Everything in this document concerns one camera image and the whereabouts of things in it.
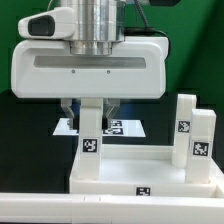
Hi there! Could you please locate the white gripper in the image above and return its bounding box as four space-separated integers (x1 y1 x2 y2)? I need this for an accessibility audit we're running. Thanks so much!
11 37 168 130

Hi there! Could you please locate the white desk top tray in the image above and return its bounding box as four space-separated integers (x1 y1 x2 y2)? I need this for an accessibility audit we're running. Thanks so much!
69 144 224 198

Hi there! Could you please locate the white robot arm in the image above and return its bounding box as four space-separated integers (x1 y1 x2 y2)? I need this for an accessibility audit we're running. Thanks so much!
11 0 181 131

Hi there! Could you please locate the paper sheet with markers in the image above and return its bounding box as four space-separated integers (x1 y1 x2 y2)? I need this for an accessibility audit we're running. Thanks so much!
53 118 145 137

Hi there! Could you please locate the white front fence bar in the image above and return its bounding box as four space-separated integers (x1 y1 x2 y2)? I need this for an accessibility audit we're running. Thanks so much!
0 193 224 224

